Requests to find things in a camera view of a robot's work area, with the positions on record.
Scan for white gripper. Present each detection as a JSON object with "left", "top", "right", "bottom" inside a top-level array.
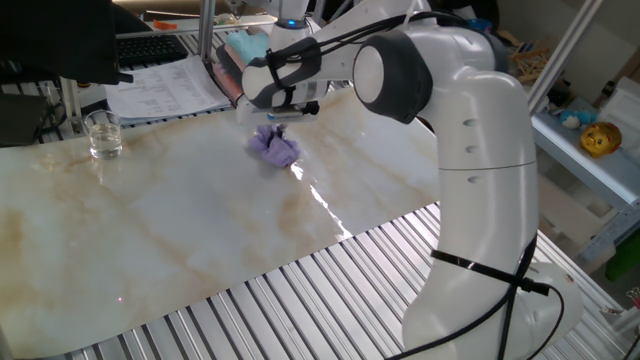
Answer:
[{"left": 235, "top": 93, "right": 321, "bottom": 137}]

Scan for purple microfibre cloth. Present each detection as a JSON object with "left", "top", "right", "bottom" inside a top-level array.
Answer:
[{"left": 248, "top": 124, "right": 302, "bottom": 169}]

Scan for teal sponge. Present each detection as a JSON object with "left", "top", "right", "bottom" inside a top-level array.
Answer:
[{"left": 225, "top": 30, "right": 271, "bottom": 66}]

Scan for pink and black board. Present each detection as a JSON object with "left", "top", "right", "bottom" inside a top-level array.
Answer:
[{"left": 212, "top": 43, "right": 247, "bottom": 106}]

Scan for printed paper stack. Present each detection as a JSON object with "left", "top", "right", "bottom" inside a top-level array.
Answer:
[{"left": 103, "top": 54, "right": 233, "bottom": 127}]

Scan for black computer keyboard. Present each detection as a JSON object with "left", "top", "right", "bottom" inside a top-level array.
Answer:
[{"left": 115, "top": 33, "right": 191, "bottom": 69}]

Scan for clear glass of water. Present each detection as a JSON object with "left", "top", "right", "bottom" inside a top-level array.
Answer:
[{"left": 82, "top": 109, "right": 124, "bottom": 162}]

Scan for large black monitor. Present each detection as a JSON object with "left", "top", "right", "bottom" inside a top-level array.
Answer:
[{"left": 0, "top": 0, "right": 135, "bottom": 87}]

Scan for wooden sticks pile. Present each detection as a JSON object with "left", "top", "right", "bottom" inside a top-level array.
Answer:
[{"left": 497, "top": 29, "right": 551, "bottom": 84}]

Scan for dark box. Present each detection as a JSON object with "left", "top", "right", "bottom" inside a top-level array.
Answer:
[{"left": 0, "top": 92, "right": 50, "bottom": 149}]

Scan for blue plush toy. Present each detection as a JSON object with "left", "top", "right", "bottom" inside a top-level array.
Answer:
[{"left": 558, "top": 109, "right": 599, "bottom": 131}]

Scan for grey metal shelf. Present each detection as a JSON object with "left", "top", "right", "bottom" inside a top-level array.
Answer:
[{"left": 530, "top": 97, "right": 640, "bottom": 211}]

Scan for golden piggy bank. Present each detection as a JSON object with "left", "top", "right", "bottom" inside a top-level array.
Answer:
[{"left": 579, "top": 120, "right": 623, "bottom": 160}]

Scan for green bin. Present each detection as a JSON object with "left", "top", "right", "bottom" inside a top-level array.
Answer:
[{"left": 603, "top": 233, "right": 640, "bottom": 282}]

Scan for silver wrist camera blue caps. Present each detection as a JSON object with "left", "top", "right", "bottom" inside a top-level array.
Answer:
[{"left": 266, "top": 102, "right": 321, "bottom": 122}]

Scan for aluminium frame post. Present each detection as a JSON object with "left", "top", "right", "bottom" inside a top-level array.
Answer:
[
  {"left": 197, "top": 0, "right": 217, "bottom": 65},
  {"left": 525, "top": 0, "right": 606, "bottom": 114}
]

